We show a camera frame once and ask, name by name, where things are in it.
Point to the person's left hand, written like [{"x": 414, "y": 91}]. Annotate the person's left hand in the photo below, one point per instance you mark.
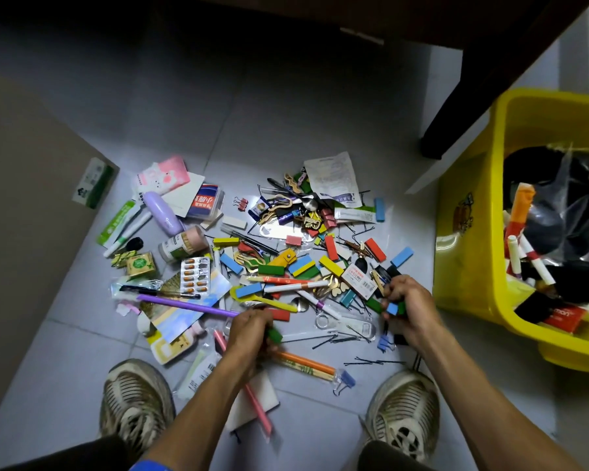
[{"x": 248, "y": 338}]

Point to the person's right hand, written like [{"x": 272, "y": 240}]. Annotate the person's right hand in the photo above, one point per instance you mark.
[{"x": 412, "y": 313}]

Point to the blue rectangular block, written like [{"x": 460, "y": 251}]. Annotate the blue rectangular block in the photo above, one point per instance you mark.
[{"x": 392, "y": 309}]

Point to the green rectangular block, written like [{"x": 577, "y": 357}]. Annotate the green rectangular block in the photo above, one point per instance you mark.
[{"x": 274, "y": 335}]

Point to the blue binder clip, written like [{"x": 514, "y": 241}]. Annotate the blue binder clip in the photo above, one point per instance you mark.
[
  {"x": 384, "y": 343},
  {"x": 346, "y": 380}
]

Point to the yellow plastic spoon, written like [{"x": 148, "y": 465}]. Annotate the yellow plastic spoon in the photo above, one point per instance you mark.
[{"x": 262, "y": 300}]

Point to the white green label pouch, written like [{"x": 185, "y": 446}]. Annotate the white green label pouch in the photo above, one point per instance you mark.
[{"x": 199, "y": 372}]

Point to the white red label card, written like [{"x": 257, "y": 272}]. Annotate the white red label card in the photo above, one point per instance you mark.
[{"x": 359, "y": 282}]

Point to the small metal spoon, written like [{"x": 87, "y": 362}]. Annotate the small metal spoon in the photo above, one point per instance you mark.
[{"x": 299, "y": 304}]

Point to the white sponge block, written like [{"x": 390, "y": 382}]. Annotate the white sponge block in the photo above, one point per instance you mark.
[{"x": 267, "y": 397}]

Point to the red white pencil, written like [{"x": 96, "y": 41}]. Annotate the red white pencil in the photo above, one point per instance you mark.
[{"x": 275, "y": 280}]

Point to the wooden chopsticks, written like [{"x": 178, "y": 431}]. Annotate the wooden chopsticks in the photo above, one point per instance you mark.
[{"x": 304, "y": 371}]

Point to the white orange pen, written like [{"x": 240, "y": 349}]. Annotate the white orange pen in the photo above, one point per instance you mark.
[{"x": 294, "y": 287}]

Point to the purple toothbrush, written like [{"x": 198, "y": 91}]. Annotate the purple toothbrush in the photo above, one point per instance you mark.
[{"x": 186, "y": 305}]

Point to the yellow plastic bin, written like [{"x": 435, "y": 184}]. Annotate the yellow plastic bin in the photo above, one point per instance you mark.
[{"x": 466, "y": 269}]

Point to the white bottle opener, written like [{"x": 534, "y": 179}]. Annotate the white bottle opener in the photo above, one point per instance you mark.
[{"x": 343, "y": 328}]

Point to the blue card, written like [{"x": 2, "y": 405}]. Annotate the blue card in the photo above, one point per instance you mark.
[{"x": 176, "y": 323}]

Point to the pink pen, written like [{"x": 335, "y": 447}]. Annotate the pink pen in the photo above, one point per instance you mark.
[{"x": 255, "y": 412}]

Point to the white purple marker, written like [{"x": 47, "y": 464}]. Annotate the white purple marker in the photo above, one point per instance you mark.
[{"x": 319, "y": 305}]

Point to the yellow card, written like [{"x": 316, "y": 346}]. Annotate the yellow card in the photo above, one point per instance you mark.
[{"x": 169, "y": 350}]

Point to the orange pill blister pack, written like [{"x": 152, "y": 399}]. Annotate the orange pill blister pack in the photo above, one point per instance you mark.
[{"x": 195, "y": 275}]

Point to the yellow pocket knife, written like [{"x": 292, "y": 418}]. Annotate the yellow pocket knife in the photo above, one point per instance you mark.
[{"x": 283, "y": 258}]

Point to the gold green patterned card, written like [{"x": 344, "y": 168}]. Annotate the gold green patterned card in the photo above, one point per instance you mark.
[{"x": 164, "y": 283}]

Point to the pile of coloured blocks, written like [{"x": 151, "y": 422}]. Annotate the pile of coloured blocks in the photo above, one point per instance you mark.
[{"x": 331, "y": 247}]

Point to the black pen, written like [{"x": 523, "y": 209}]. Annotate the black pen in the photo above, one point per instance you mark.
[{"x": 152, "y": 290}]

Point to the white green sachet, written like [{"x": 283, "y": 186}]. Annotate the white green sachet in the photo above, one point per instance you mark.
[{"x": 353, "y": 215}]

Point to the white rectangular block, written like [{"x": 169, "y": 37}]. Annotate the white rectangular block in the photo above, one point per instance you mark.
[
  {"x": 211, "y": 220},
  {"x": 234, "y": 222}
]

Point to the white marker pen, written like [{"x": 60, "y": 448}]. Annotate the white marker pen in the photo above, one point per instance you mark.
[{"x": 514, "y": 255}]

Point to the blue purple battery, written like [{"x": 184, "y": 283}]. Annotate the blue purple battery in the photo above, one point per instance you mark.
[{"x": 289, "y": 217}]

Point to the green yellow tea sachet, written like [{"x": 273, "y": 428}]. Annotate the green yellow tea sachet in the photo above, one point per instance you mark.
[{"x": 141, "y": 264}]

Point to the blue clip with portrait card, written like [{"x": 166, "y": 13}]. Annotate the blue clip with portrait card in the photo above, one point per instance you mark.
[{"x": 258, "y": 208}]

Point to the white red pen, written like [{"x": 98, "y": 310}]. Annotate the white red pen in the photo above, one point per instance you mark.
[{"x": 535, "y": 259}]

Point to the pink binder clip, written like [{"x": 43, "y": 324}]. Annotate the pink binder clip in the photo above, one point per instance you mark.
[{"x": 243, "y": 204}]

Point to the clear bag of floss picks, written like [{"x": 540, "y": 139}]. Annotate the clear bag of floss picks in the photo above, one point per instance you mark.
[{"x": 118, "y": 286}]

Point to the navy red small box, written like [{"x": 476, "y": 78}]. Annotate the navy red small box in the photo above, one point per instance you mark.
[{"x": 203, "y": 201}]

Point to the black car key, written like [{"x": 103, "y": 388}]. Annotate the black car key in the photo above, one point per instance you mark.
[{"x": 133, "y": 244}]

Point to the lilac capsule device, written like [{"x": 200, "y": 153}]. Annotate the lilac capsule device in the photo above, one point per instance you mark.
[{"x": 162, "y": 213}]

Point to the red packet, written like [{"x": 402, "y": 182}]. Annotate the red packet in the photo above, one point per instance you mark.
[{"x": 564, "y": 316}]

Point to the white printed card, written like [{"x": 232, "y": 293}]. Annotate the white printed card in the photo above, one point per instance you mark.
[{"x": 186, "y": 196}]

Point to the orange red pen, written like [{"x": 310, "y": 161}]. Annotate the orange red pen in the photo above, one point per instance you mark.
[{"x": 520, "y": 201}]

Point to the white green pen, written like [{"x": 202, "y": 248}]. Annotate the white green pen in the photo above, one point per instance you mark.
[{"x": 127, "y": 235}]

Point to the black cloth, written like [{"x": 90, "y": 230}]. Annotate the black cloth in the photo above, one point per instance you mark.
[{"x": 579, "y": 284}]

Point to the green white sachet strip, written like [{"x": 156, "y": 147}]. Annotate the green white sachet strip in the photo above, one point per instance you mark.
[{"x": 115, "y": 223}]

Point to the pink white bunny packet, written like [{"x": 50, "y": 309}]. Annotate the pink white bunny packet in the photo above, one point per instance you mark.
[{"x": 159, "y": 174}]

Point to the black sleep mask packet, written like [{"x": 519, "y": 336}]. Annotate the black sleep mask packet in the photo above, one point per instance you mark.
[
  {"x": 579, "y": 210},
  {"x": 525, "y": 164}
]

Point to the dark wooden bed frame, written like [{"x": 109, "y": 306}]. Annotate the dark wooden bed frame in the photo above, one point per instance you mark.
[{"x": 496, "y": 44}]

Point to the person's left forearm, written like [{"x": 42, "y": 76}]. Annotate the person's left forearm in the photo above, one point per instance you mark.
[{"x": 201, "y": 421}]

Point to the person's right forearm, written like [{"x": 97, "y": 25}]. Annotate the person's right forearm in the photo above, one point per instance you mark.
[{"x": 486, "y": 416}]

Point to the person's right shoe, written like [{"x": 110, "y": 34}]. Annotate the person's right shoe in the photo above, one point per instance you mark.
[{"x": 402, "y": 412}]

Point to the person's shoe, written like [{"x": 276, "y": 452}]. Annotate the person's shoe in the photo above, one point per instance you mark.
[
  {"x": 137, "y": 402},
  {"x": 402, "y": 412}
]

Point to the person's left shoe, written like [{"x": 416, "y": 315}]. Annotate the person's left shoe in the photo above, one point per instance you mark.
[{"x": 137, "y": 402}]

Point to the person's dark trousers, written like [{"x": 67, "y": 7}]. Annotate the person's dark trousers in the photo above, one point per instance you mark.
[{"x": 78, "y": 456}]

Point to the blue wristband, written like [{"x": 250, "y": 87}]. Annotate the blue wristband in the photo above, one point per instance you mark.
[{"x": 149, "y": 467}]

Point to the green white small box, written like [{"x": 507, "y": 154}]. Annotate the green white small box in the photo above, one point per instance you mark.
[{"x": 92, "y": 183}]

